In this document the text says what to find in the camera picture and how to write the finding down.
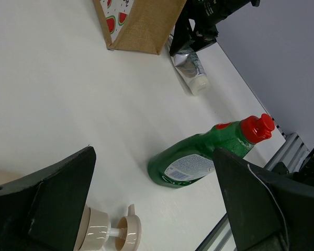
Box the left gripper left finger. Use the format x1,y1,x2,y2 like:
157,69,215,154
0,146,96,250

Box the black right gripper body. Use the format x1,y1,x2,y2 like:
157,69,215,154
183,17,219,50

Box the beige pump bottle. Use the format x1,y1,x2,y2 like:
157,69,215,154
74,204,141,250

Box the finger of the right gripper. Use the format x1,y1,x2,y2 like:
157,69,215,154
169,18,196,56

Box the silver tube white cap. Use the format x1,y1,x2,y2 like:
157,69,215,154
171,46,210,96

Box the brown canvas bag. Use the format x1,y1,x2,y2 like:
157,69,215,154
93,0,186,55

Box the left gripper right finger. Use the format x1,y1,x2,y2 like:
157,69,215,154
211,147,314,251

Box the aluminium mounting rail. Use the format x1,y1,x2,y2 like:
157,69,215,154
195,132,314,251

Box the green bottle red cap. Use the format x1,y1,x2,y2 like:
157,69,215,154
147,113,275,188

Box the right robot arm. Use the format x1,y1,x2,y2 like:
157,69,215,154
170,0,260,56

